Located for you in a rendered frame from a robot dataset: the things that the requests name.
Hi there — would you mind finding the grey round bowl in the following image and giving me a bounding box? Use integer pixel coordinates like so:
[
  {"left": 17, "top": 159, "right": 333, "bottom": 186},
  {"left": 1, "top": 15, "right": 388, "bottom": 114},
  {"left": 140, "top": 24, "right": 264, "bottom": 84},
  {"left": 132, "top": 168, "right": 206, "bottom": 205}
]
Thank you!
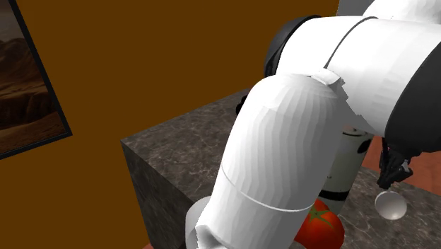
[{"left": 374, "top": 190, "right": 408, "bottom": 221}]

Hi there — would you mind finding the white cylindrical appliance black band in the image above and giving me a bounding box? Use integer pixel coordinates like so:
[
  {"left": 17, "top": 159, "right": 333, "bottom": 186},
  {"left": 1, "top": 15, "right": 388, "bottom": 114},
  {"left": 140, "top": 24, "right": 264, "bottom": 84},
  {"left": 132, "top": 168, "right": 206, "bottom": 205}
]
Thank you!
[{"left": 318, "top": 124, "right": 375, "bottom": 215}]

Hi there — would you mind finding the red tomato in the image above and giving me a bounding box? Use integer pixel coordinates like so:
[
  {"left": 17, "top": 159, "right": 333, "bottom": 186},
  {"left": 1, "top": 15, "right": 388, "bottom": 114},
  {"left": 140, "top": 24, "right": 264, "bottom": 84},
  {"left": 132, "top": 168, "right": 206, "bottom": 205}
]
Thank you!
[{"left": 293, "top": 198, "right": 346, "bottom": 249}]

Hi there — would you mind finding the framed desert landscape wall picture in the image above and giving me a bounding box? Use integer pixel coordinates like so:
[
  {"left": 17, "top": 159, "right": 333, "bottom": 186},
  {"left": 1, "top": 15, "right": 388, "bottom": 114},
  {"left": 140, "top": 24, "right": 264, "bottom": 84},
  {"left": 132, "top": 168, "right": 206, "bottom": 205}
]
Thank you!
[{"left": 0, "top": 0, "right": 74, "bottom": 161}]

